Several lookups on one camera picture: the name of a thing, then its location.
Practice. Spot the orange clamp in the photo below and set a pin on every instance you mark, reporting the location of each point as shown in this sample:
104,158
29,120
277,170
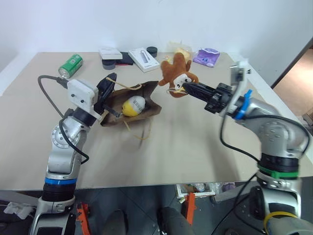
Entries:
190,208
83,218

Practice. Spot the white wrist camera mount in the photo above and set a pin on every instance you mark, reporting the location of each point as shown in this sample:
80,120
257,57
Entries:
238,73
80,94

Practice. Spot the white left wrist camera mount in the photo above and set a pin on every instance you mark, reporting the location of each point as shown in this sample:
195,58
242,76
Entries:
80,94

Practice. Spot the long white product box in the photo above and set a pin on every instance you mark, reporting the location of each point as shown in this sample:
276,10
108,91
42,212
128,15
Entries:
144,60

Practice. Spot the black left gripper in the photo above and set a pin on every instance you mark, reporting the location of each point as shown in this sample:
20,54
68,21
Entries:
100,95

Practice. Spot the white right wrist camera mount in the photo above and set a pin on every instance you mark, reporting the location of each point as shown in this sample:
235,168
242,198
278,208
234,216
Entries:
238,73

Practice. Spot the green drink can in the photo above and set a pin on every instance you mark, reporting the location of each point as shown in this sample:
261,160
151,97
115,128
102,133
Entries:
71,66

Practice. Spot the purple plastic packet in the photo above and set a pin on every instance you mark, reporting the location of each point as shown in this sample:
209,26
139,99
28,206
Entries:
206,56

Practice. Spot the dark grey round container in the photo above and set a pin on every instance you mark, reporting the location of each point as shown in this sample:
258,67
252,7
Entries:
108,64

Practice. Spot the black flat case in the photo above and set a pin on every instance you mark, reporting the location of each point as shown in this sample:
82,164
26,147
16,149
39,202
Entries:
126,60

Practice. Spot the yellow white plush toy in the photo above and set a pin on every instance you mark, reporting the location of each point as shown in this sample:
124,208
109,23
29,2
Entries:
133,106

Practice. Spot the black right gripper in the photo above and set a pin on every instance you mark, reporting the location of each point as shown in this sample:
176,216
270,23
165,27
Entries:
218,99

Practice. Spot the flat white box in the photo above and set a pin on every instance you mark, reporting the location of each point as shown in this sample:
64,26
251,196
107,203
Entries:
110,53

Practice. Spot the brown paper bag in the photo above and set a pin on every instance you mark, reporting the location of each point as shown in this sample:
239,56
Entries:
149,107

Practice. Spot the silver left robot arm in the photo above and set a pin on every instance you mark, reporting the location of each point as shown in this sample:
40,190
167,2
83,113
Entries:
61,156

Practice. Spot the white plastic part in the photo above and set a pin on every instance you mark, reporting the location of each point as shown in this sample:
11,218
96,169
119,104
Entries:
18,210

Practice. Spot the clear plastic bag yellow contents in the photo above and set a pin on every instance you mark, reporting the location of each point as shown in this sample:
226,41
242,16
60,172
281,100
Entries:
179,47

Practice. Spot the white box of clutter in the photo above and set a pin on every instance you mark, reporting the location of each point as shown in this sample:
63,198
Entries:
205,189

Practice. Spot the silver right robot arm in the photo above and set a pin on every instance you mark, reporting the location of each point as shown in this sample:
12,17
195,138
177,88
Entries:
274,129

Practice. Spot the black round cylinder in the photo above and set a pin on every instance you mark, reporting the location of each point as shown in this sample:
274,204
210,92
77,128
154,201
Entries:
152,50

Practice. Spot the brown monkey plush toy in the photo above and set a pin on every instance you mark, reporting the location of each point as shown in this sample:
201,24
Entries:
177,68

